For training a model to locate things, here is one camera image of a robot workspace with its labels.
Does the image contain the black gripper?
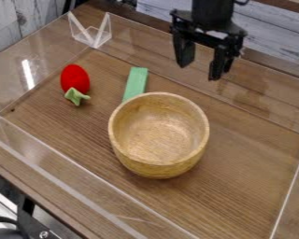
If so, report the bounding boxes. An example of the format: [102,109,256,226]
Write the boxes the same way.
[169,0,248,80]

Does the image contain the red plush fruit green stem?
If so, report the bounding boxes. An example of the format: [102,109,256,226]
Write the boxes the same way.
[60,64,90,106]

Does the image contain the green rectangular block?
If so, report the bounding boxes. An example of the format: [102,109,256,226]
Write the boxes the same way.
[121,67,148,102]

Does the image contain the wooden bowl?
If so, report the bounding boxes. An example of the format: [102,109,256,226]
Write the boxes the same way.
[108,92,211,179]

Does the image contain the clear acrylic tray walls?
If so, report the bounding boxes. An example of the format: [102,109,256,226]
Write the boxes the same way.
[0,9,299,239]

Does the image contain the black metal table bracket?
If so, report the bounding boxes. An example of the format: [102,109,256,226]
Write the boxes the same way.
[15,197,74,239]

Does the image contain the black cable bottom left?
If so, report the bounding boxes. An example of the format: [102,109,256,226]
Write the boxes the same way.
[0,215,28,239]

